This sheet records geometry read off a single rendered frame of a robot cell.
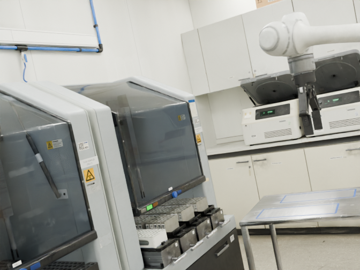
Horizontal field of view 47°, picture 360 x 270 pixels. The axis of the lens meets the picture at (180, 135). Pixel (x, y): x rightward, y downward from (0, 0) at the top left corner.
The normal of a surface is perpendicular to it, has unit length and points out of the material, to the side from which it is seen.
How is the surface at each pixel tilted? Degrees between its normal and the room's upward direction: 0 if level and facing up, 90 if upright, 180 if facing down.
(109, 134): 90
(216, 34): 90
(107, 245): 90
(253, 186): 90
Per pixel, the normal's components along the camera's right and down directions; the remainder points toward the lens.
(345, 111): -0.51, 0.15
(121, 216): 0.83, -0.14
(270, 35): -0.72, 0.16
